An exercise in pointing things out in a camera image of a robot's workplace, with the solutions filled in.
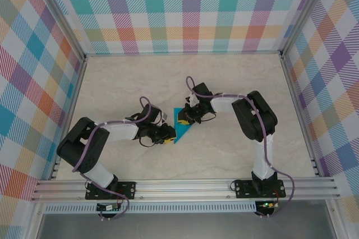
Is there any thin black cable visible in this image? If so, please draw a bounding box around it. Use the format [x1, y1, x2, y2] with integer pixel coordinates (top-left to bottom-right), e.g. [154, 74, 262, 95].
[139, 137, 157, 148]
[200, 111, 218, 121]

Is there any purple cable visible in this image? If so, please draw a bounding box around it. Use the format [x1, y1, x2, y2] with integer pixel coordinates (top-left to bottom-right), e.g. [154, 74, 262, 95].
[185, 75, 294, 219]
[72, 96, 154, 222]

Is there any wide aluminium frame rail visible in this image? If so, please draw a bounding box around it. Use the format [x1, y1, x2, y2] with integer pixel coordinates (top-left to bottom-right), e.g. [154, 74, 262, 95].
[30, 176, 342, 202]

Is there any thin aluminium frame rail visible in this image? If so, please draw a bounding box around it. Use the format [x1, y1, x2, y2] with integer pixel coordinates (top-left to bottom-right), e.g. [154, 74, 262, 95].
[280, 53, 322, 177]
[84, 50, 283, 57]
[49, 56, 88, 180]

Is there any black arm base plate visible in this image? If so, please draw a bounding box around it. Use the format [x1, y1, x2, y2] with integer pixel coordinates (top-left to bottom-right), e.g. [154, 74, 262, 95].
[85, 181, 137, 200]
[234, 180, 287, 199]

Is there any slotted grey cable duct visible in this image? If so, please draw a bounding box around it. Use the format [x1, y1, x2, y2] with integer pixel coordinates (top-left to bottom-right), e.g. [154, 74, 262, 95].
[43, 201, 257, 214]

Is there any aluminium frame post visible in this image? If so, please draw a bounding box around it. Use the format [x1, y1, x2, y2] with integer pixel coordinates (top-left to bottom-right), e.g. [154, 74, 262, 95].
[279, 0, 332, 57]
[29, 0, 87, 61]

